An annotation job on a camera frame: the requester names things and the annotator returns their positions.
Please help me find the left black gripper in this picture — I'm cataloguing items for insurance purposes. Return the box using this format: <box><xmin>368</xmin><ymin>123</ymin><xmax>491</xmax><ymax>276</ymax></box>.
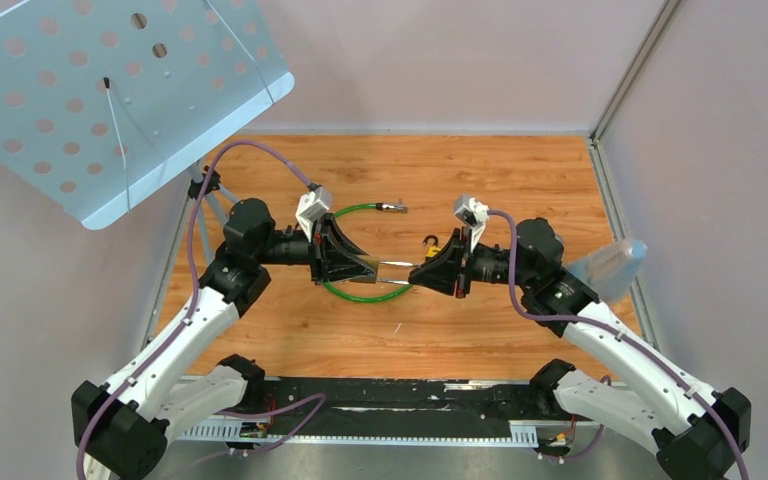
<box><xmin>256</xmin><ymin>213</ymin><xmax>377</xmax><ymax>286</ymax></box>

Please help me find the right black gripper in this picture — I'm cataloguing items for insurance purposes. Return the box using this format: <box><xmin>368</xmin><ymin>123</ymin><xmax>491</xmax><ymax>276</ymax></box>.
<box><xmin>406</xmin><ymin>227</ymin><xmax>532</xmax><ymax>301</ymax></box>

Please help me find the brass padlock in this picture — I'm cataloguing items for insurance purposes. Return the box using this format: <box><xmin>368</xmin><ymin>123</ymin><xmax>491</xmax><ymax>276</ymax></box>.
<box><xmin>363</xmin><ymin>256</ymin><xmax>419</xmax><ymax>287</ymax></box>

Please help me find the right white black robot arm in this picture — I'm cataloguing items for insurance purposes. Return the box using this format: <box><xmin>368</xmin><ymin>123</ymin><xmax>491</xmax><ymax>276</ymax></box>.
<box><xmin>408</xmin><ymin>218</ymin><xmax>752</xmax><ymax>479</ymax></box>

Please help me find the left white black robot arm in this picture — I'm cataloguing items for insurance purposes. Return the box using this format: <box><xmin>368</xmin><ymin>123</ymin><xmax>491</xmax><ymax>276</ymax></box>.
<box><xmin>71</xmin><ymin>198</ymin><xmax>378</xmax><ymax>479</ymax></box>

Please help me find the grey tripod stand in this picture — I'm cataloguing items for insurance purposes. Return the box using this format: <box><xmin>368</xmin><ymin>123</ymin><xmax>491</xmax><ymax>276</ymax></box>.
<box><xmin>187</xmin><ymin>163</ymin><xmax>239</xmax><ymax>249</ymax></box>

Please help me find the clear blue plastic bag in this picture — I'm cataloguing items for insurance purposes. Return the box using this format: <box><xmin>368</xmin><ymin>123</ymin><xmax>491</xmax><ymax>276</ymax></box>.
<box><xmin>567</xmin><ymin>239</ymin><xmax>647</xmax><ymax>304</ymax></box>

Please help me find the perforated light blue metal plate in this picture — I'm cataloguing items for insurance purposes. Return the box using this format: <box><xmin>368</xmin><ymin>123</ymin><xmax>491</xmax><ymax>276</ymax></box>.
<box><xmin>0</xmin><ymin>1</ymin><xmax>295</xmax><ymax>230</ymax></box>

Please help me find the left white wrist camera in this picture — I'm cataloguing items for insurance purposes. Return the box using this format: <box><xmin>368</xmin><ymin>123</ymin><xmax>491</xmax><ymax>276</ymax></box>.
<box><xmin>295</xmin><ymin>186</ymin><xmax>333</xmax><ymax>242</ymax></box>

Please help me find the green cable lock loop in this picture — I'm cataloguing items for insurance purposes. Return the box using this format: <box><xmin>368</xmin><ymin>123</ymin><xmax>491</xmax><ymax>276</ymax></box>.
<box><xmin>324</xmin><ymin>203</ymin><xmax>411</xmax><ymax>304</ymax></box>

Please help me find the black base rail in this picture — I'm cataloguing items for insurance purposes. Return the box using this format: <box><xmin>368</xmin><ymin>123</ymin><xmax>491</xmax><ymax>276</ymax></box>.
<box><xmin>178</xmin><ymin>376</ymin><xmax>597</xmax><ymax>446</ymax></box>

